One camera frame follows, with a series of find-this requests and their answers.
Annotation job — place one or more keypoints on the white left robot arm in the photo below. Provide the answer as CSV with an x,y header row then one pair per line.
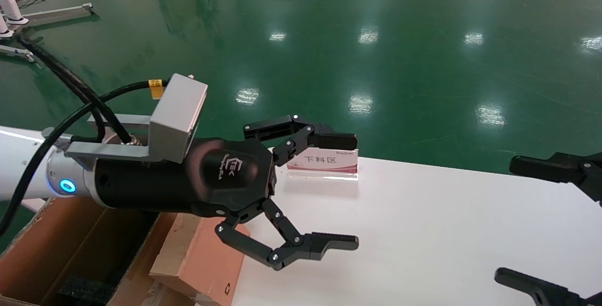
x,y
14,155

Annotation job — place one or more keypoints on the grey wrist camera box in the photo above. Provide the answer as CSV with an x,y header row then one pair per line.
x,y
178,108

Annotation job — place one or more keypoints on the acrylic sign holder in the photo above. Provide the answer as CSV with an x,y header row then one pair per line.
x,y
324,161

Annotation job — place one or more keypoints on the large cardboard box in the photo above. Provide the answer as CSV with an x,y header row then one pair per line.
x,y
47,249

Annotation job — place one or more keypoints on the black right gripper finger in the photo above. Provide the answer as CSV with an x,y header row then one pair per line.
x,y
555,167
531,286

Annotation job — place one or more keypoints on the grey metal robot stand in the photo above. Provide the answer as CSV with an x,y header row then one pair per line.
x,y
56,13

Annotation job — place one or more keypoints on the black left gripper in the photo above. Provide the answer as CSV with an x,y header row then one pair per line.
x,y
225,174

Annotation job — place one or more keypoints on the black foam block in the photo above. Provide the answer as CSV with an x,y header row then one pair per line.
x,y
87,289

